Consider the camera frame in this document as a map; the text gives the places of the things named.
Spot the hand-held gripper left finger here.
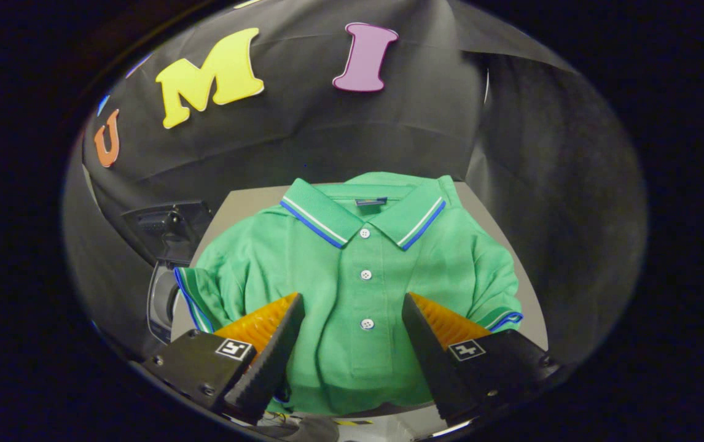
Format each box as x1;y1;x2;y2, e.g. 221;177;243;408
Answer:
142;292;305;425

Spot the dark washing machine lid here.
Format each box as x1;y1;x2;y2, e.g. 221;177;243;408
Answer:
122;200;214;265

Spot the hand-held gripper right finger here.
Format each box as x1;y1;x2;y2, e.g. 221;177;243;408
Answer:
401;292;561;427

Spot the beige cabinet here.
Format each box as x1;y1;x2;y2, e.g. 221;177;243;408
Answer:
171;181;549;418

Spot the green polo shirt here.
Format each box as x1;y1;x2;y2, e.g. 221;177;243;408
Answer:
174;172;523;415

